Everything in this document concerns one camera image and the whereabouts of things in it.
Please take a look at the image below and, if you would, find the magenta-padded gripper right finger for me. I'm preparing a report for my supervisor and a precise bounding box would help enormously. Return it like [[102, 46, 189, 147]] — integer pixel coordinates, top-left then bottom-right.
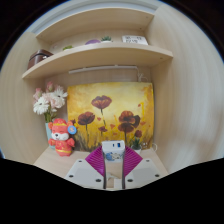
[[121, 145, 164, 191]]

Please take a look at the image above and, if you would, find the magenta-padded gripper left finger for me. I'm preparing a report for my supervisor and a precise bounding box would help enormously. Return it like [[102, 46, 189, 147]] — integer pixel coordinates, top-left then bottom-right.
[[64, 145, 108, 191]]

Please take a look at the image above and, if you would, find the small white charger block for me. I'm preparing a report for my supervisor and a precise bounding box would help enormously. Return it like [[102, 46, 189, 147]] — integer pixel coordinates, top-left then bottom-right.
[[101, 140, 126, 164]]

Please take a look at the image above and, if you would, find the tiny potted plant white pot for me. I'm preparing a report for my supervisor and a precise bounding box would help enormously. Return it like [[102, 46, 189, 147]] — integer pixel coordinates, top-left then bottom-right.
[[130, 137, 143, 155]]

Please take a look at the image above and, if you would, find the red plush toy figure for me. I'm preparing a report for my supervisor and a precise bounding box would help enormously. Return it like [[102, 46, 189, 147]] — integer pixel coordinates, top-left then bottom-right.
[[47, 117, 78, 158]]

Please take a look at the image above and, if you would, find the pale blue vase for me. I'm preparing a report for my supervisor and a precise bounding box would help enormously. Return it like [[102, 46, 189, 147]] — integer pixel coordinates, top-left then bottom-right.
[[44, 121, 55, 148]]

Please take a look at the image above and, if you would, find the yellow poppy flower painting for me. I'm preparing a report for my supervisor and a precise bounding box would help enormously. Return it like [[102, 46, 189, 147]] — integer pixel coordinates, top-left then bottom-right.
[[66, 82, 155, 153]]

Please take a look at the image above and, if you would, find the pink and white flower bouquet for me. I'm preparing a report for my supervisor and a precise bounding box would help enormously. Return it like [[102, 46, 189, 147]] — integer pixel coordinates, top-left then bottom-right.
[[32, 80, 69, 124]]

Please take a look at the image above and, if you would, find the light wooden shelf board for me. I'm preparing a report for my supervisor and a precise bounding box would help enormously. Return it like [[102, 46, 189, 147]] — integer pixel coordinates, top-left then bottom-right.
[[21, 41, 174, 80]]

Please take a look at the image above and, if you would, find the brown leather box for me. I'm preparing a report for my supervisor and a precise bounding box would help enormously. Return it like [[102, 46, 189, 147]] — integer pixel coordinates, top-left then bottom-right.
[[27, 49, 54, 70]]

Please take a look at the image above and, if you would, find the round purple number disc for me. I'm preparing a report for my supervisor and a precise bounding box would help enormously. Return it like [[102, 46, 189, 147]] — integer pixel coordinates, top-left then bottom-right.
[[84, 38, 102, 46]]

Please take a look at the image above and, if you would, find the white book with black print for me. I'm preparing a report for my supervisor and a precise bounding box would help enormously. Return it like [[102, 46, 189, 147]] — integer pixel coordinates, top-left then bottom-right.
[[121, 34, 149, 46]]

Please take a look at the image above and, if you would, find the thin white lamp cable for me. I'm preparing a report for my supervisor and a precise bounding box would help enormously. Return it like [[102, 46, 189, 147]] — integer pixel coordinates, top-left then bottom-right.
[[135, 65, 151, 83]]

